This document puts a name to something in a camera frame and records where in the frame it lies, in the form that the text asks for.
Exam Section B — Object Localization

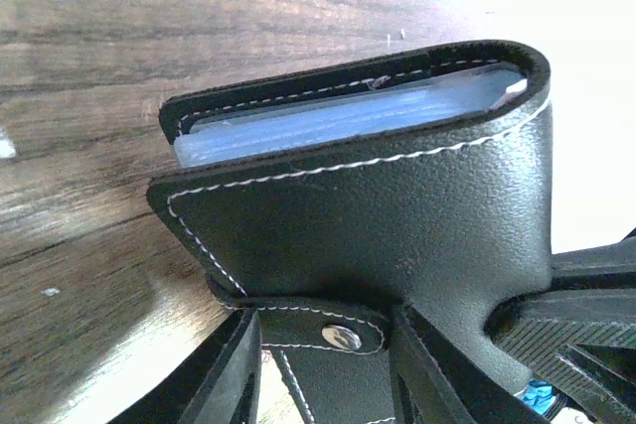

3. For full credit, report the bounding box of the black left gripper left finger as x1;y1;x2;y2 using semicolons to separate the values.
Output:
111;309;261;424

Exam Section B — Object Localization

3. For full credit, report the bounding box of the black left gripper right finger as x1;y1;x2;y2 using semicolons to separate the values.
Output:
390;239;635;423

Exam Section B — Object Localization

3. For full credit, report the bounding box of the black leather card holder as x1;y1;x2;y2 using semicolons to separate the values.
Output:
147;40;552;423

